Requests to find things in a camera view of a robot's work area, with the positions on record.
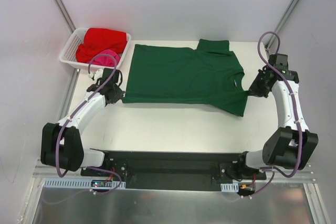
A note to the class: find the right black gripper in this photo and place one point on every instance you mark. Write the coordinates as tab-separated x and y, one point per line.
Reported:
257	87

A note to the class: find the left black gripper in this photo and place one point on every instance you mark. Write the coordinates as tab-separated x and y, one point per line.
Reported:
116	95

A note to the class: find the green t shirt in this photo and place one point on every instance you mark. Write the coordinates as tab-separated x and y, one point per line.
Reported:
210	74

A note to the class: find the white plastic basket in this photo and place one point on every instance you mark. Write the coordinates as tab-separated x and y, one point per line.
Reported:
68	53

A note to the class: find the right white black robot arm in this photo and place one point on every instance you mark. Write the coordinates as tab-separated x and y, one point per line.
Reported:
292	144

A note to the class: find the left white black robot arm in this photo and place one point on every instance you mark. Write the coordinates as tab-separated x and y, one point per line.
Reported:
61	145

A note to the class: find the pink t shirt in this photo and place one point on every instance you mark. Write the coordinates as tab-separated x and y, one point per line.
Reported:
106	58

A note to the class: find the red t shirt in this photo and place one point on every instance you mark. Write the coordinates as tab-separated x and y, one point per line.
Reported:
101	41

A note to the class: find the right aluminium frame post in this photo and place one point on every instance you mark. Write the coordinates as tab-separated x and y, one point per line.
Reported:
293	4

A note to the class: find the aluminium frame post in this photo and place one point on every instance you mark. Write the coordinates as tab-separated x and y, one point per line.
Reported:
59	3
293	4

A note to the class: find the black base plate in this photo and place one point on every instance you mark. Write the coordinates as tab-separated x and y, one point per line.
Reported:
175	170

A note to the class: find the left white cable duct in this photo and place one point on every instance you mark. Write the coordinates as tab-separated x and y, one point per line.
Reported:
83	183

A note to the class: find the white cable duct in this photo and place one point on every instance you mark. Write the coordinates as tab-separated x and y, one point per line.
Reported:
230	188
83	183

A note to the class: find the aluminium front rail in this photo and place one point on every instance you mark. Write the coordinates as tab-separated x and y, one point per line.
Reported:
304	176

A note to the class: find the right white cable duct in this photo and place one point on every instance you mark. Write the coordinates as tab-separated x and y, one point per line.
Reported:
230	188

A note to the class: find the left aluminium frame post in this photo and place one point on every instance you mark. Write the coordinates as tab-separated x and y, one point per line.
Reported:
59	3

